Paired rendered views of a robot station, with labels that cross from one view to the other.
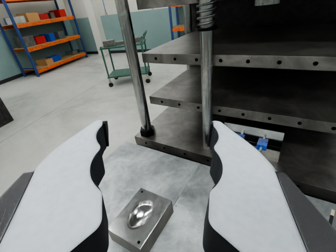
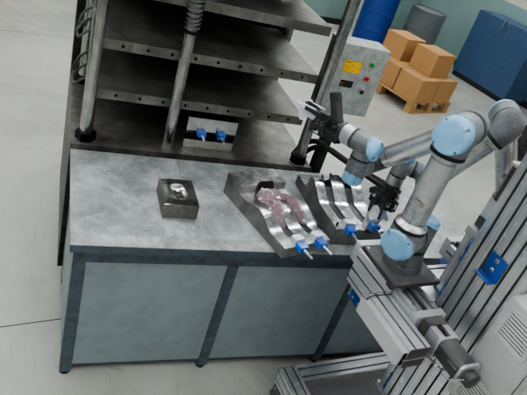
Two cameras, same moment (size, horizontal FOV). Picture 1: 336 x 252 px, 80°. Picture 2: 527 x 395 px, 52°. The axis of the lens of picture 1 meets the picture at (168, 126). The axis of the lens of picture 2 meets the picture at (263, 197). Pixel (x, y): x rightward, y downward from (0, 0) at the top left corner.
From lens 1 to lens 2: 1.99 m
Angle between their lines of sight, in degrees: 51
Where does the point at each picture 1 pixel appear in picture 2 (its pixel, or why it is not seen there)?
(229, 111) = (195, 106)
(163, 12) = not seen: outside the picture
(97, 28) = not seen: outside the picture
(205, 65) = (187, 62)
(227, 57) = (201, 56)
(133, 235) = (187, 201)
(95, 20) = not seen: outside the picture
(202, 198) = (200, 181)
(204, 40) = (190, 41)
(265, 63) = (230, 66)
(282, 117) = (238, 110)
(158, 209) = (188, 186)
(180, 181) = (173, 174)
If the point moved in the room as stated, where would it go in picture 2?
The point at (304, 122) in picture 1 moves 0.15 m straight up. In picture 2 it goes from (252, 113) to (259, 87)
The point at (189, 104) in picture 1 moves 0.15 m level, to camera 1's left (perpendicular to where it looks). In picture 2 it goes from (153, 99) to (129, 103)
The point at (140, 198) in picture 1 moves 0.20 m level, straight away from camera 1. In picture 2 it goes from (167, 183) to (129, 164)
